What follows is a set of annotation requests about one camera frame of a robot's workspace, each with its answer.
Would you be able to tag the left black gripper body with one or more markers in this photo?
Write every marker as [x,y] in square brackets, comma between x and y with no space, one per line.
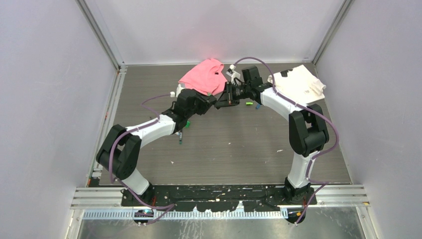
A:
[201,105]

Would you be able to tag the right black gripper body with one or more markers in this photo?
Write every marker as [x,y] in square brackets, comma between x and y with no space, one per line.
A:
[235,92]

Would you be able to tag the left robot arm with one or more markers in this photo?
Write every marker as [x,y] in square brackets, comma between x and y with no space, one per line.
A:
[120,150]

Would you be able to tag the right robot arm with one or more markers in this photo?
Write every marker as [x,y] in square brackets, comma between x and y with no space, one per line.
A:
[308,131]

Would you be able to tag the green gel pen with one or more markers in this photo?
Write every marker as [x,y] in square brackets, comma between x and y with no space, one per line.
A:
[180,137]

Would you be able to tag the pink cloth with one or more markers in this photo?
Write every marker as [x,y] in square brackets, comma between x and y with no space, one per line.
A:
[206,78]

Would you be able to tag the white cloth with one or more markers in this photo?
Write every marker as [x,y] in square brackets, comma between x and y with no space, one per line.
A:
[299,85]

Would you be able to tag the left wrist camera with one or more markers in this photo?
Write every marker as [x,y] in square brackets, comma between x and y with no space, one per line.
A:
[179,88]

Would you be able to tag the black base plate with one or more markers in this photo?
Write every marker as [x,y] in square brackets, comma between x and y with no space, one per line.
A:
[217,198]

